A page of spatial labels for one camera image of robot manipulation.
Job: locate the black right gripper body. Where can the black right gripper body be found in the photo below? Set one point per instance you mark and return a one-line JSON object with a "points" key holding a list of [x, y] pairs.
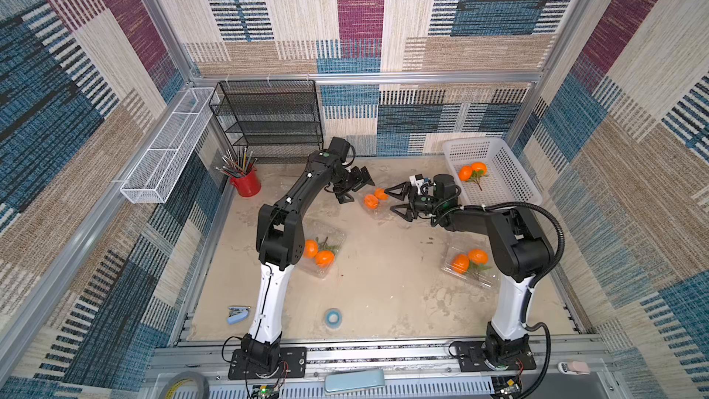
{"points": [[413, 199]]}

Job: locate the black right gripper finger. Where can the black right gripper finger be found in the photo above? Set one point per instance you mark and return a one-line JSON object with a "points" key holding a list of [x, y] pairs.
{"points": [[404, 211], [400, 191]]}

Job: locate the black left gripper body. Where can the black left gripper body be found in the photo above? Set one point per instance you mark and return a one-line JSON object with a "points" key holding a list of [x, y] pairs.
{"points": [[349, 182]]}

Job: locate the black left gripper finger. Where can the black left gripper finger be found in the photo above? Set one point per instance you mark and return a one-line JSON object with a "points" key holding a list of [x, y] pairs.
{"points": [[344, 197], [365, 178]]}

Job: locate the orange container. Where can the orange container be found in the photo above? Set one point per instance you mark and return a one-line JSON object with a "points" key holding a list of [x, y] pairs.
{"points": [[311, 249], [460, 264], [324, 259], [381, 195], [371, 202], [478, 257]]}

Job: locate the clear clamshell container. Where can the clear clamshell container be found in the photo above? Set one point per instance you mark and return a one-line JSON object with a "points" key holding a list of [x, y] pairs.
{"points": [[383, 213], [487, 276], [323, 244]]}

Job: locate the orange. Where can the orange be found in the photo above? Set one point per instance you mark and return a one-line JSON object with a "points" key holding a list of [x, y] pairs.
{"points": [[465, 173], [479, 168]]}

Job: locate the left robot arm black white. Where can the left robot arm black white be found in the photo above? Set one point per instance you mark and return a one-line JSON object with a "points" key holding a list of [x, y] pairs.
{"points": [[281, 244]]}

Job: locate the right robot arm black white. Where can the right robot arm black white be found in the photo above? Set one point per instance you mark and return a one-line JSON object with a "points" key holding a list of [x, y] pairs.
{"points": [[526, 243]]}

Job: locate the white plastic perforated basket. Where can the white plastic perforated basket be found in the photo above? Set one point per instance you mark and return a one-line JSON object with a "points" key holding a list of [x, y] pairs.
{"points": [[505, 180]]}

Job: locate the red cup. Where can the red cup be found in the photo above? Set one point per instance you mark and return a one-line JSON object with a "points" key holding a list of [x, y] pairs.
{"points": [[248, 185]]}

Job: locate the blue tape roll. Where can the blue tape roll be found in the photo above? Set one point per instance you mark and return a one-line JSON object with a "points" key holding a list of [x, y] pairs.
{"points": [[333, 318]]}

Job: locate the blue stapler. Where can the blue stapler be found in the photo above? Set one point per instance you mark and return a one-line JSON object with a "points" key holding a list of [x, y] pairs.
{"points": [[237, 314]]}

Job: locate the light blue flat case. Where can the light blue flat case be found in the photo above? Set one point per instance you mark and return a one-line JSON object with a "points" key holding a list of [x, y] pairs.
{"points": [[353, 381]]}

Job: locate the small pink white object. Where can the small pink white object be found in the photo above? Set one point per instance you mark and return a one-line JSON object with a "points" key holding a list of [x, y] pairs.
{"points": [[573, 368]]}

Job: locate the black wire shelf rack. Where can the black wire shelf rack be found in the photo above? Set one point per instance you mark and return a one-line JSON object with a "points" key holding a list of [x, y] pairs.
{"points": [[278, 121]]}

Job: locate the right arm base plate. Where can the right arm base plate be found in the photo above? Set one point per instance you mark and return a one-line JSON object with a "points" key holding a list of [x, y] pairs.
{"points": [[484, 356]]}

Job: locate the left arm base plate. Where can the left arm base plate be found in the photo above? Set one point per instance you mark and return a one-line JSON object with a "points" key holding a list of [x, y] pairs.
{"points": [[271, 364]]}

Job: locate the white wire mesh wall tray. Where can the white wire mesh wall tray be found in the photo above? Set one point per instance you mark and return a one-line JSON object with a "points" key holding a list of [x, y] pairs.
{"points": [[154, 177]]}

